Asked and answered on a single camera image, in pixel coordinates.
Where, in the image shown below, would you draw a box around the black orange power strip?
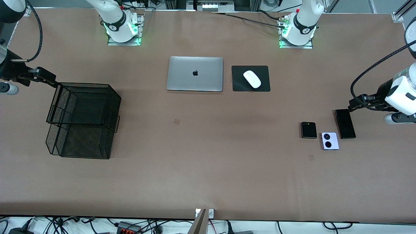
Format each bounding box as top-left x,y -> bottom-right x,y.
117,222 -> 142,234

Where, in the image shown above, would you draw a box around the silver laptop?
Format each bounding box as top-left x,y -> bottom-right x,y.
166,56 -> 224,92

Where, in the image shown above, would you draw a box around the thin black table cable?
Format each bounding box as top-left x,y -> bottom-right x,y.
257,10 -> 281,20
224,14 -> 286,28

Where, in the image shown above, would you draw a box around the black flip phone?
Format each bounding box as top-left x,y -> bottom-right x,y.
301,122 -> 318,139

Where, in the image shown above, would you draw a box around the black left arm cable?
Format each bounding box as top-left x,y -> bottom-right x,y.
350,41 -> 416,103

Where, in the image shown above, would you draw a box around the grey slanted beam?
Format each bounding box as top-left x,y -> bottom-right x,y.
188,209 -> 207,234

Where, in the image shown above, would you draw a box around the white socket strip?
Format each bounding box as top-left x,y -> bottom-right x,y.
201,3 -> 228,11

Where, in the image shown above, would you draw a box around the black wire mesh tray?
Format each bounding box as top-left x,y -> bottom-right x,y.
45,83 -> 122,160

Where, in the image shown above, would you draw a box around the black slab smartphone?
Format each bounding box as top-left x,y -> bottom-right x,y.
334,109 -> 356,139

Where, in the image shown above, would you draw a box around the black looped floor cable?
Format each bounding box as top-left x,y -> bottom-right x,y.
323,222 -> 354,230

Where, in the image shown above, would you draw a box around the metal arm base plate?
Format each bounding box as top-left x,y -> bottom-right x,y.
107,15 -> 143,46
279,16 -> 313,49

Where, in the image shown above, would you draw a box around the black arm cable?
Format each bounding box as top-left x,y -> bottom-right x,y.
11,0 -> 43,62
350,41 -> 416,103

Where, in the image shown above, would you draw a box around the white computer mouse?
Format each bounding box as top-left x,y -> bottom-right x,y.
243,70 -> 261,89

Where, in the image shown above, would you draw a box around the lavender flip phone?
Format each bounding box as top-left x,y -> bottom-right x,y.
321,132 -> 340,150

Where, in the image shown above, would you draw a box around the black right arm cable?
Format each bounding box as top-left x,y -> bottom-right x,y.
11,0 -> 43,62

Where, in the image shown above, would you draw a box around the black mouse pad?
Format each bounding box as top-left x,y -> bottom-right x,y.
231,65 -> 271,92

